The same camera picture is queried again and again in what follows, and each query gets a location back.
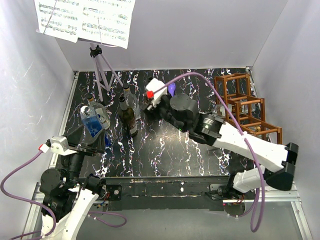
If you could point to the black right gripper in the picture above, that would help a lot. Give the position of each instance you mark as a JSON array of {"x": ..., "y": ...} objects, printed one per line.
[{"x": 150, "y": 109}]

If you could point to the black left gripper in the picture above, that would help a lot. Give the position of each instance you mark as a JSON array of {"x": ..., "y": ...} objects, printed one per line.
[{"x": 98, "y": 144}]

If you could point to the blue box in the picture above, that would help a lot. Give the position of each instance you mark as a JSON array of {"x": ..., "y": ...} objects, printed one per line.
[{"x": 93, "y": 121}]

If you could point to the clear plastic bottle blue label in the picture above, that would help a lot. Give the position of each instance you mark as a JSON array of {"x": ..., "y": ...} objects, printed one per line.
[{"x": 131, "y": 101}]

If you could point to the clear glass bottle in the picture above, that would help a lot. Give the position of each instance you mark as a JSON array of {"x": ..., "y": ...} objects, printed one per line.
[{"x": 100, "y": 111}]

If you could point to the dark bottle brown label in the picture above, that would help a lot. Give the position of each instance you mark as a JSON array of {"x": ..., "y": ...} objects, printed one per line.
[{"x": 127, "y": 117}]

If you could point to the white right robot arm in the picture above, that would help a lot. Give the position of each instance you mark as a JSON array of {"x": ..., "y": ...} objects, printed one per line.
[{"x": 277, "y": 161}]

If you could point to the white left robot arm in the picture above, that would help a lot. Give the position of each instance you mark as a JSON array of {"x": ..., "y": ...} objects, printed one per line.
[{"x": 66, "y": 200}]

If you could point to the clear bottle gold cap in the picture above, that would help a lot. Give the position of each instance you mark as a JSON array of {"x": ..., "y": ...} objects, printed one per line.
[{"x": 221, "y": 111}]

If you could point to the brown wooden wine rack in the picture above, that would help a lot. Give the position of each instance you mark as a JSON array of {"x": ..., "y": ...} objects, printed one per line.
[{"x": 250, "y": 113}]

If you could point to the purple toy microphone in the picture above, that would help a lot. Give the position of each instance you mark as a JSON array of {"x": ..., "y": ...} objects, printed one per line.
[{"x": 171, "y": 89}]

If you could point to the lilac music stand tripod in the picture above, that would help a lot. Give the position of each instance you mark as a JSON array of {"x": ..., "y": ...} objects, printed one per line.
[{"x": 96, "y": 55}]

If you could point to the white sheet music pages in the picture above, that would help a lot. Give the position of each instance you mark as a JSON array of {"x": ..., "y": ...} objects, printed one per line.
[{"x": 106, "y": 22}]

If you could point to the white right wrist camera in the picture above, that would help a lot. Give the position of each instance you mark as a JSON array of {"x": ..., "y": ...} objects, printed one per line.
[{"x": 155, "y": 89}]

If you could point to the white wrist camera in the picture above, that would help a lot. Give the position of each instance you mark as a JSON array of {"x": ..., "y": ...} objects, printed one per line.
[
  {"x": 57, "y": 145},
  {"x": 155, "y": 89}
]

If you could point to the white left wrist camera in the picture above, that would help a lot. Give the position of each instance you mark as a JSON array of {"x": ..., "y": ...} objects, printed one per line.
[{"x": 57, "y": 145}]

